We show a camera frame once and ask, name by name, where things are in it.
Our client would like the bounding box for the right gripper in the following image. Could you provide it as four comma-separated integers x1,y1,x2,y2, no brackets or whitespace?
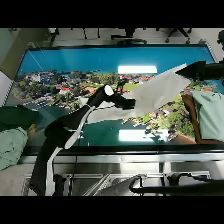
184,60,208,81

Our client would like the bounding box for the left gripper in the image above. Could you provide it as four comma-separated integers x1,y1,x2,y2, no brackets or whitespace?
114,95,137,111

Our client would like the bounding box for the white shirt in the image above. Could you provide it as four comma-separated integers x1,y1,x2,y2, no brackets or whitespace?
79,62,193,125

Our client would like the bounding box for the brown garment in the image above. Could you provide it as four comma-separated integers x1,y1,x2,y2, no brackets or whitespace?
181,93,224,146

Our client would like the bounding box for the silver frame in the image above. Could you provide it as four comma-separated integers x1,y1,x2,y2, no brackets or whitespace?
19,151,224,197

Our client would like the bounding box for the pale green garment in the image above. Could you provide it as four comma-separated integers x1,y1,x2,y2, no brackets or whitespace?
191,90,224,142
0,126,30,172

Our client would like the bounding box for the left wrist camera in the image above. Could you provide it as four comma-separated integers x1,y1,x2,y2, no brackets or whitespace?
116,78,130,95

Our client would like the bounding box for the black cable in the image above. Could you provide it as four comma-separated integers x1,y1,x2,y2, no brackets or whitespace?
129,174,224,197

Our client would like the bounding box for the dark green garment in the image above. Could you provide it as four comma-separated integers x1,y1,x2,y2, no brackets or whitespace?
0,104,41,133

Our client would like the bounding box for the black chair base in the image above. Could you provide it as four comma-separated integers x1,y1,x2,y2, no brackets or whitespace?
111,27,148,46
165,27,193,39

